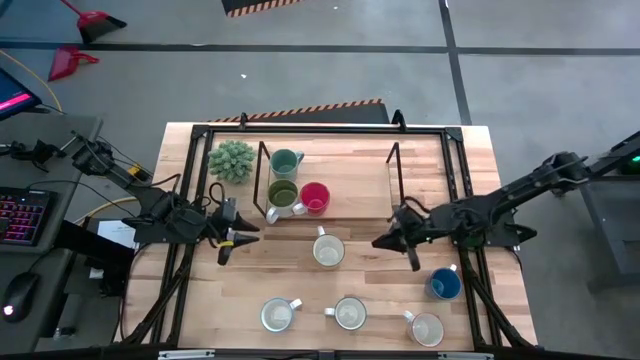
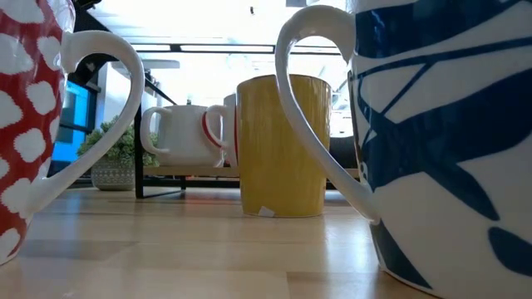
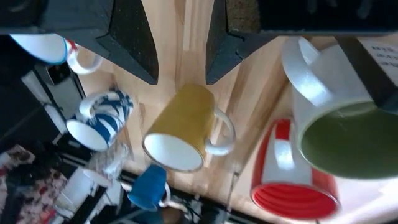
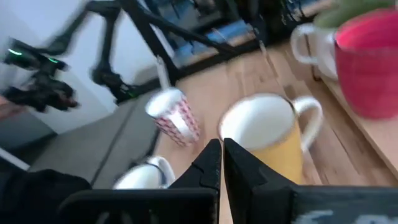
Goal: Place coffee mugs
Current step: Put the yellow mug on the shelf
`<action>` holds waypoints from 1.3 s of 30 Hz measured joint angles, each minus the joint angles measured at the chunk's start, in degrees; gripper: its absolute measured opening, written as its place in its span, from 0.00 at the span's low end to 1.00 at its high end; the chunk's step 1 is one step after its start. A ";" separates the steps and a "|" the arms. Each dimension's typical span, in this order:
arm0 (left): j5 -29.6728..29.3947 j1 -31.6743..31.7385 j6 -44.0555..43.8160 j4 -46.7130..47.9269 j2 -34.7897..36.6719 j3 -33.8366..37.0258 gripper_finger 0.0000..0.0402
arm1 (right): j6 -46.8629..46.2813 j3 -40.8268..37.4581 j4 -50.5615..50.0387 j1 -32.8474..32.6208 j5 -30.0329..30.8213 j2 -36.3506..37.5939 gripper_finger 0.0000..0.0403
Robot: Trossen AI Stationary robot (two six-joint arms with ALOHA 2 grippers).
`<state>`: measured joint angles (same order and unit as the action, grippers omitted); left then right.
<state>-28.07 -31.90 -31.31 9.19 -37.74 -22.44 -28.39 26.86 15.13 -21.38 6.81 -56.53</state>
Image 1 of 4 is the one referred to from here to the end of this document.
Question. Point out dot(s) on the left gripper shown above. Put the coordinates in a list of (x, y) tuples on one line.
[(210, 225)]

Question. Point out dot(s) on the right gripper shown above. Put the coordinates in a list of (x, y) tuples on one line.
[(415, 225)]

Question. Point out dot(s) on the olive green mug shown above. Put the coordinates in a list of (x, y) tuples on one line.
[(283, 194)]

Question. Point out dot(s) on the teal mug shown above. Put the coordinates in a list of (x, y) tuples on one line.
[(284, 164)]

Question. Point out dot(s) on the white mug blue pattern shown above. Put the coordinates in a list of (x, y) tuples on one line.
[(350, 314)]

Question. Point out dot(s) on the white mug red pattern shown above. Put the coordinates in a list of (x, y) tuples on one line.
[(277, 315)]

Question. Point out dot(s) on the white mug grey diamonds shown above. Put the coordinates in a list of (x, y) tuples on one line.
[(426, 330)]

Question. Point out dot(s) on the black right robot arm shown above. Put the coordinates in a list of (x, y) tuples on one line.
[(500, 200)]

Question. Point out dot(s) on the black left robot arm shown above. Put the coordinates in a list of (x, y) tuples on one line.
[(160, 210)]

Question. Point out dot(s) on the wooden shelf black legs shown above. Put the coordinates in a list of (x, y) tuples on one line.
[(360, 185)]

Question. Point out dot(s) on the artificial plant patterned pot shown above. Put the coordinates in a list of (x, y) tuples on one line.
[(231, 161)]

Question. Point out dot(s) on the black table clamp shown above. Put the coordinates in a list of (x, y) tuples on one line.
[(398, 120), (243, 121)]

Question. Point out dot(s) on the yellow power plug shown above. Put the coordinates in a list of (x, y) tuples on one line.
[(133, 171)]

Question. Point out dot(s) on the white paper sheet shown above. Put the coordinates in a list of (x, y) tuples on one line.
[(117, 232)]

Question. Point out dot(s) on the hazard striped black mat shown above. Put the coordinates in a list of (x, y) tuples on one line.
[(250, 5), (350, 114)]

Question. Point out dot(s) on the backlit black keyboard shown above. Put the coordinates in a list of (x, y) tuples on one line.
[(22, 217)]

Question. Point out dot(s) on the black clamp tool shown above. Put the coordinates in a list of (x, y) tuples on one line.
[(35, 150)]

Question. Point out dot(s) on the dark metal stand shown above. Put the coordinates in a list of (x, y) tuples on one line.
[(615, 210)]

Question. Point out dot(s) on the black computer mouse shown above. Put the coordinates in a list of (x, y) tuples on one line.
[(22, 292)]

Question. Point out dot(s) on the grey side desk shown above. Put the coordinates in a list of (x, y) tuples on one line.
[(20, 179)]

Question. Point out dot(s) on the red dustpan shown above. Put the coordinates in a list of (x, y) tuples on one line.
[(65, 62)]

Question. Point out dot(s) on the computer monitor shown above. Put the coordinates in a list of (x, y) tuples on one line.
[(12, 97)]

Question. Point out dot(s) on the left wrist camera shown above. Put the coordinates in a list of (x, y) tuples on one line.
[(229, 210)]

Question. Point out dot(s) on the black aluminium table frame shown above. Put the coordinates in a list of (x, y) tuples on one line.
[(350, 130)]

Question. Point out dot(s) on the silver metal bracket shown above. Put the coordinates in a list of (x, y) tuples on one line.
[(185, 355), (465, 356)]

